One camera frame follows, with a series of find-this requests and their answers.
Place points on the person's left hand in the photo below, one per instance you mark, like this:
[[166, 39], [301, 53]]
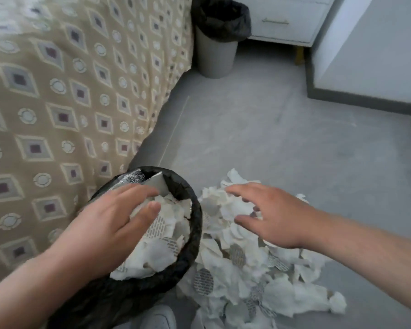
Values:
[[99, 236]]

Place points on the person's right hand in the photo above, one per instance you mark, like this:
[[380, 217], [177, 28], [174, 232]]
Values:
[[284, 219]]

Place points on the tissues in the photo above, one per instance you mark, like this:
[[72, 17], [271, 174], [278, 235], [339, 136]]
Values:
[[157, 256]]

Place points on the silver foil bag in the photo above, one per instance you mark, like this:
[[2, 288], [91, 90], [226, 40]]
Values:
[[135, 176]]

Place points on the pile of white tissue scraps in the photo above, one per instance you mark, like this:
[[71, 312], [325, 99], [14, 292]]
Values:
[[226, 270]]

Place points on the white trash bin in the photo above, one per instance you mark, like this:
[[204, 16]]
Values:
[[215, 61]]

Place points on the person's right forearm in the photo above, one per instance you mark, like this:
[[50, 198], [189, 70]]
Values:
[[380, 263]]

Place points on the white nightstand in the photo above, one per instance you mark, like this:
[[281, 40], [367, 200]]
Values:
[[294, 34]]

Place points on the white shoe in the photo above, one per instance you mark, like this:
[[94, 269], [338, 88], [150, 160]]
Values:
[[157, 318]]

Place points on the grey bed base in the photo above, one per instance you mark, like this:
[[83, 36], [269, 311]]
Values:
[[164, 133]]

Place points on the dark grey skirting board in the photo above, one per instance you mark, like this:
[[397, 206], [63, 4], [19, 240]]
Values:
[[356, 99]]

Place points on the beige patterned bedspread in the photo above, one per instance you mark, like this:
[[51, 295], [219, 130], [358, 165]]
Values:
[[54, 99]]

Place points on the wooden table leg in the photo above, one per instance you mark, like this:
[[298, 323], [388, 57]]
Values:
[[299, 56]]

